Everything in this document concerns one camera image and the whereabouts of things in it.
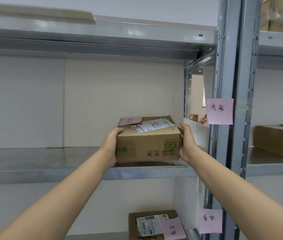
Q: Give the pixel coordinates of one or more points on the brown cardboard box barcode label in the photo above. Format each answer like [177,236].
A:
[132,227]

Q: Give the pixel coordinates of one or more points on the white barcode shipping label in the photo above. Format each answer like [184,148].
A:
[149,224]

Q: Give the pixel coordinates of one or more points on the brown cardboard box green print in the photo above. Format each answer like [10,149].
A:
[146,144]

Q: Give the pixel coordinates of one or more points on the person's left hand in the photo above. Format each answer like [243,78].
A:
[109,147]

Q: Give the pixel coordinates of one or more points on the grey metal shelf rack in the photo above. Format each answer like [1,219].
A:
[81,37]
[276,43]

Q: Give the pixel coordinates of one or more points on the person's left forearm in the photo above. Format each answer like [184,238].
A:
[56,197]

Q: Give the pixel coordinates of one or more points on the crumpled white shipping label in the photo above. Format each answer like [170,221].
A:
[156,125]

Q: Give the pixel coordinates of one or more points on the person's right thumb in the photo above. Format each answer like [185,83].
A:
[183,129]

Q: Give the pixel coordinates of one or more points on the small pink sticky note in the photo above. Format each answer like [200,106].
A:
[130,120]

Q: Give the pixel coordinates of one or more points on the large plain brown cardboard box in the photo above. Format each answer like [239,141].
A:
[276,142]

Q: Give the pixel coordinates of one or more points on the pink sticky note handwritten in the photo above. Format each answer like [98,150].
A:
[172,229]
[210,221]
[220,111]

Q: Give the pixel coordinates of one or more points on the person's right forearm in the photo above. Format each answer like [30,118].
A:
[231,192]

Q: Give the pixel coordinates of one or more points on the person's right hand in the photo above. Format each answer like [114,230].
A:
[188,144]

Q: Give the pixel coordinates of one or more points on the person's left thumb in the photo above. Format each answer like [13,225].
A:
[117,131]

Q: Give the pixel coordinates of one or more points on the wrapped brown cardboard boxes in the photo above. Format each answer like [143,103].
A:
[281,14]

